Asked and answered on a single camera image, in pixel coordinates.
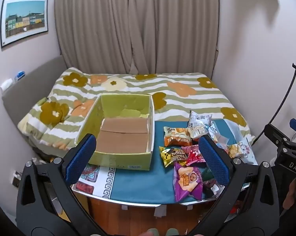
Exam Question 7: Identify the grey headboard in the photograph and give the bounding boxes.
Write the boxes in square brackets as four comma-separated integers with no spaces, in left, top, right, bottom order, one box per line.
[1,55,67,126]

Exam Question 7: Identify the yellow snack packet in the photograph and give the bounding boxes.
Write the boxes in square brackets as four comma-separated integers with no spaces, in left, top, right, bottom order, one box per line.
[159,146,189,168]

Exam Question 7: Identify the beige curtain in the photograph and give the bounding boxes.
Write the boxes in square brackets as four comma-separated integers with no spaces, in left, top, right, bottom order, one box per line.
[54,0,220,75]

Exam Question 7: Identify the dark green snack packet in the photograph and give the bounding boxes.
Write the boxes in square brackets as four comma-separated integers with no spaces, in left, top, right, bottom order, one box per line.
[201,168,215,182]

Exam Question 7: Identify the person's right hand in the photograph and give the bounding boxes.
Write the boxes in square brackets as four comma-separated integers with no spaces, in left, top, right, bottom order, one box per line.
[283,177,296,210]

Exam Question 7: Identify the white wall switch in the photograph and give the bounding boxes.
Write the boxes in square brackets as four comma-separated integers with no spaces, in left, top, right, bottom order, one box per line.
[0,78,13,92]

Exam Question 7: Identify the clear wafer packet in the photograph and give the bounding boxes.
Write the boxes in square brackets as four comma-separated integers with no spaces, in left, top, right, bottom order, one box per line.
[213,134,230,151]

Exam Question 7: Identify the floral striped blanket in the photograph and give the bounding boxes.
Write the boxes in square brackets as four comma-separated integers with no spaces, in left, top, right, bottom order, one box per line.
[17,67,257,151]

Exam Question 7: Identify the dark red snack packet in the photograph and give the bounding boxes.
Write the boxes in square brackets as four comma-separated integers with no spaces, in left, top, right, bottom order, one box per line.
[202,180,225,198]

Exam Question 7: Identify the large white snack packet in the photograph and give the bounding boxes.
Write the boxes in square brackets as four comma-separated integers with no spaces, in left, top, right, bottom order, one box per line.
[187,110,212,129]

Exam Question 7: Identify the purple snack packet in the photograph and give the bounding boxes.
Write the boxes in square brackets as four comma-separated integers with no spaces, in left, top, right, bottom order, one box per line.
[173,162,204,202]

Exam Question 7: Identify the orange snack packet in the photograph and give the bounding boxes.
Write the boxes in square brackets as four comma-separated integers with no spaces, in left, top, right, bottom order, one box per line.
[163,126,193,147]

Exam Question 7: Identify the green cardboard box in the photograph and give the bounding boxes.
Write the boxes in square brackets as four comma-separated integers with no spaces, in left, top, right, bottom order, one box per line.
[75,94,155,171]

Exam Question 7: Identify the small white snack packet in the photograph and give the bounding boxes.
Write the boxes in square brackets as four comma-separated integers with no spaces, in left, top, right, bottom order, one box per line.
[188,125,210,139]

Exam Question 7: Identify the pink strawberry snack packet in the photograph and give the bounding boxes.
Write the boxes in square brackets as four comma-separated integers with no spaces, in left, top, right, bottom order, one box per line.
[182,145,206,166]

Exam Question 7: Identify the wall socket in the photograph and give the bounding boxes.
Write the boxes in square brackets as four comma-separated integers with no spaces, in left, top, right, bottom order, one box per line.
[11,170,23,188]

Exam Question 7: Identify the teal patterned tablecloth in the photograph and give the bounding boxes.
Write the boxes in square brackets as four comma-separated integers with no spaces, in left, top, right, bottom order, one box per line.
[71,119,259,200]

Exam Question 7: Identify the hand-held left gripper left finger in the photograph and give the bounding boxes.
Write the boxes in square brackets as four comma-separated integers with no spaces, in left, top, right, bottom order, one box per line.
[16,133,106,236]

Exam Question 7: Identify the white cracker packet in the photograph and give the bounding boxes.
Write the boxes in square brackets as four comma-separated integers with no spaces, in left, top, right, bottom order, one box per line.
[227,140,252,159]

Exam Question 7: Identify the black stand rod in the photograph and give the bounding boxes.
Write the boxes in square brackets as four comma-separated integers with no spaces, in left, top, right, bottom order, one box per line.
[257,63,296,139]

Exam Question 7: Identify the framed houses picture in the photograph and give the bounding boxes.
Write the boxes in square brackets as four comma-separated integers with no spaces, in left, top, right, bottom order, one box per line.
[0,0,49,49]

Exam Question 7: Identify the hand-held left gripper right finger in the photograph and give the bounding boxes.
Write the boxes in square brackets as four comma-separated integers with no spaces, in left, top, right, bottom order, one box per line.
[198,135,280,236]

